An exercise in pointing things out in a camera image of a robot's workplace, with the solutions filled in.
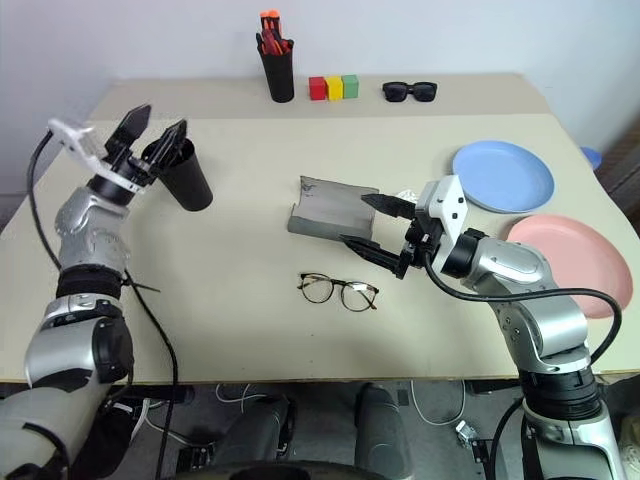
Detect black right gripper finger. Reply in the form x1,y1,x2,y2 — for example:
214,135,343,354
338,233,409,282
360,193,418,220

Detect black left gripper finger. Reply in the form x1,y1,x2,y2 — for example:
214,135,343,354
105,103,153,154
139,118,189,169

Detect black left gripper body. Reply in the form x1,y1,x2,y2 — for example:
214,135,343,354
102,143,167,188

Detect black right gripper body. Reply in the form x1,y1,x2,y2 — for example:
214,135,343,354
399,211,445,272

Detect grey glasses case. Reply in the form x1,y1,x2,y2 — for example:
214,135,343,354
286,174,380,242

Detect black cup holding markers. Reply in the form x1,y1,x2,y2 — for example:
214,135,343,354
257,47,296,105

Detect tortoiseshell round eyeglasses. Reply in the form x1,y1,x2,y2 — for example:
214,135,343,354
297,271,381,314

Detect beige table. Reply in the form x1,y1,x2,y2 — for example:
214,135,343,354
0,113,640,387
88,73,551,122

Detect blue plate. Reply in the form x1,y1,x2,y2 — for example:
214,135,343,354
452,140,556,216

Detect black sunglasses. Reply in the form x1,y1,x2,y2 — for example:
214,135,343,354
382,80,440,105

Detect pink plate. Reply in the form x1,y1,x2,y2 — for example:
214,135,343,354
505,214,634,321

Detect dark wooden furniture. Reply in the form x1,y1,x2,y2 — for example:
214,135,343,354
593,118,640,214

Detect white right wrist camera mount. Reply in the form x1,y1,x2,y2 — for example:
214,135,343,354
415,174,469,274

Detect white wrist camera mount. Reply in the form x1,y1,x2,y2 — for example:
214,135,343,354
47,117,150,195
415,174,469,274

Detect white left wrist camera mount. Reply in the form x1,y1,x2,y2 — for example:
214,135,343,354
47,117,150,195

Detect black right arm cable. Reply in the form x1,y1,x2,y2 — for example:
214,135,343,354
422,247,625,480

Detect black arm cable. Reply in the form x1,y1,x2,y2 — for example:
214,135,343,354
422,247,625,480
26,127,180,480

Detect white floor cable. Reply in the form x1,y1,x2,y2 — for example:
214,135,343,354
409,379,467,427
214,382,274,407

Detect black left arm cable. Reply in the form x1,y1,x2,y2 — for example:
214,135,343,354
26,127,180,480

